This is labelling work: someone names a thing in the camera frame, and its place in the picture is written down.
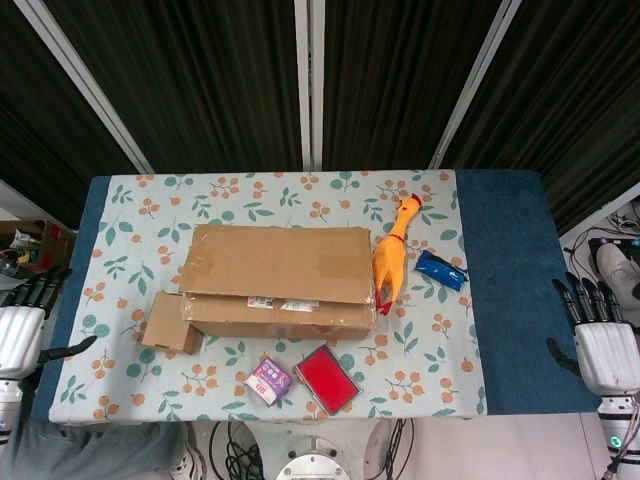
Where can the blue foil snack packet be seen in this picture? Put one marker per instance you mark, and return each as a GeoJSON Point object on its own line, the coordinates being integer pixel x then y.
{"type": "Point", "coordinates": [440, 270]}

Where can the large brown cardboard box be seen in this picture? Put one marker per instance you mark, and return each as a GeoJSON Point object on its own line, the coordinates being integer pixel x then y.
{"type": "Point", "coordinates": [280, 265]}

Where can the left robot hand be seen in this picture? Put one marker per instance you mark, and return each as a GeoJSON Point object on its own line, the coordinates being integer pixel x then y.
{"type": "Point", "coordinates": [20, 340]}

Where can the person's leg in jeans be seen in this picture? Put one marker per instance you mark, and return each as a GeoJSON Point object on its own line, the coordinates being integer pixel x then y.
{"type": "Point", "coordinates": [90, 452]}

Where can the red flat metal-rimmed case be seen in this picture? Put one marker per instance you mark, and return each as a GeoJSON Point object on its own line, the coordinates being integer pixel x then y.
{"type": "Point", "coordinates": [327, 380]}

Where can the small purple white box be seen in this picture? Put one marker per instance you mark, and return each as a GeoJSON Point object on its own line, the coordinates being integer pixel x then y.
{"type": "Point", "coordinates": [270, 381]}

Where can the floral print tablecloth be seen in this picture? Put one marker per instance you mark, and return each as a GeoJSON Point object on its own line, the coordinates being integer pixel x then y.
{"type": "Point", "coordinates": [425, 360]}

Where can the yellow rubber chicken toy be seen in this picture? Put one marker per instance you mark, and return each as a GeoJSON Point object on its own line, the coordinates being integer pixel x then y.
{"type": "Point", "coordinates": [390, 260]}

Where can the open cardboard storage box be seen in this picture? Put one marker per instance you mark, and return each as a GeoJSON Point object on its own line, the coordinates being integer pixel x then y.
{"type": "Point", "coordinates": [45, 245]}

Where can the blue table cover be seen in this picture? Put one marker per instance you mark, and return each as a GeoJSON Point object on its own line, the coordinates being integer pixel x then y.
{"type": "Point", "coordinates": [520, 300]}

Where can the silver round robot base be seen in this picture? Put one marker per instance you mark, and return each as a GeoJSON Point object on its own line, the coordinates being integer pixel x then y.
{"type": "Point", "coordinates": [312, 462]}

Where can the black partition screen panel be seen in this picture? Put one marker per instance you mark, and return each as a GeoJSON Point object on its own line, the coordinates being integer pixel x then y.
{"type": "Point", "coordinates": [200, 80]}
{"type": "Point", "coordinates": [575, 100]}
{"type": "Point", "coordinates": [45, 125]}
{"type": "Point", "coordinates": [400, 75]}

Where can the white black sneaker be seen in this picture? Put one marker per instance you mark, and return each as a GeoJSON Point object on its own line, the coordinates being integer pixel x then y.
{"type": "Point", "coordinates": [190, 460]}

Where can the white rounded object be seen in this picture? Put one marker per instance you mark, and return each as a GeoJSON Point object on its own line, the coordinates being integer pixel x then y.
{"type": "Point", "coordinates": [617, 270]}

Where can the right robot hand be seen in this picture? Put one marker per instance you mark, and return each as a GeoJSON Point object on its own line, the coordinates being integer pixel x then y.
{"type": "Point", "coordinates": [605, 355]}

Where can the black flat electronic device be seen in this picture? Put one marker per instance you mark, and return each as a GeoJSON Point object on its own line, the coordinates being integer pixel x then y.
{"type": "Point", "coordinates": [607, 244]}

